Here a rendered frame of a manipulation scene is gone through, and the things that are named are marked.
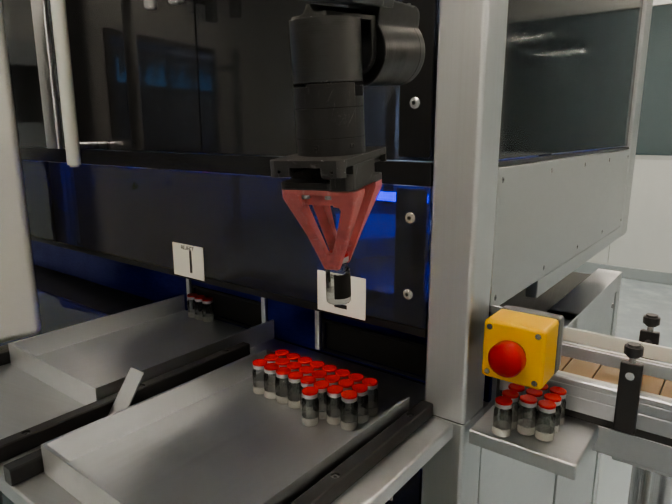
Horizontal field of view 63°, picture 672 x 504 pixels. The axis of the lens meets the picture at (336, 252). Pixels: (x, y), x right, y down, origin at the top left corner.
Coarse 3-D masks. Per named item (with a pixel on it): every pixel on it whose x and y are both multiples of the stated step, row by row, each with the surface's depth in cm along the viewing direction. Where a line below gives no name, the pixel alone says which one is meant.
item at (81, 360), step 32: (96, 320) 99; (128, 320) 104; (160, 320) 108; (192, 320) 108; (32, 352) 91; (64, 352) 93; (96, 352) 93; (128, 352) 93; (160, 352) 93; (192, 352) 85; (64, 384) 78; (96, 384) 81
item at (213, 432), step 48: (192, 384) 75; (240, 384) 81; (96, 432) 64; (144, 432) 68; (192, 432) 68; (240, 432) 68; (288, 432) 68; (336, 432) 68; (96, 480) 53; (144, 480) 59; (192, 480) 59; (240, 480) 59; (288, 480) 59
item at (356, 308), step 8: (320, 272) 80; (320, 280) 80; (352, 280) 76; (360, 280) 75; (320, 288) 80; (352, 288) 76; (360, 288) 76; (320, 296) 80; (352, 296) 77; (360, 296) 76; (320, 304) 81; (328, 304) 80; (344, 304) 78; (352, 304) 77; (360, 304) 76; (336, 312) 79; (344, 312) 78; (352, 312) 77; (360, 312) 76
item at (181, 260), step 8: (176, 248) 99; (184, 248) 98; (192, 248) 97; (200, 248) 95; (176, 256) 100; (184, 256) 98; (192, 256) 97; (200, 256) 96; (176, 264) 100; (184, 264) 99; (192, 264) 97; (200, 264) 96; (176, 272) 101; (184, 272) 99; (192, 272) 98; (200, 272) 96
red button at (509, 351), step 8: (496, 344) 62; (504, 344) 61; (512, 344) 61; (496, 352) 61; (504, 352) 61; (512, 352) 60; (520, 352) 61; (488, 360) 62; (496, 360) 61; (504, 360) 61; (512, 360) 60; (520, 360) 60; (496, 368) 62; (504, 368) 61; (512, 368) 60; (520, 368) 60; (504, 376) 61; (512, 376) 61
